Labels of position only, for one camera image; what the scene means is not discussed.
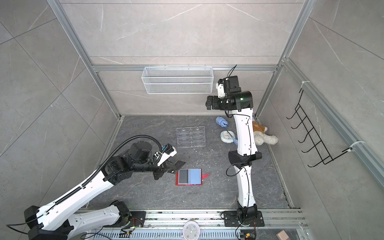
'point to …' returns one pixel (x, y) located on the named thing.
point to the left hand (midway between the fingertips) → (175, 162)
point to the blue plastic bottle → (221, 121)
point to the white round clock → (191, 230)
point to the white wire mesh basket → (178, 80)
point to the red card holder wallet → (203, 176)
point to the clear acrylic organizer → (191, 137)
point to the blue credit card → (194, 176)
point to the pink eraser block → (282, 235)
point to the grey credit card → (183, 176)
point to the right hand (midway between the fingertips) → (213, 102)
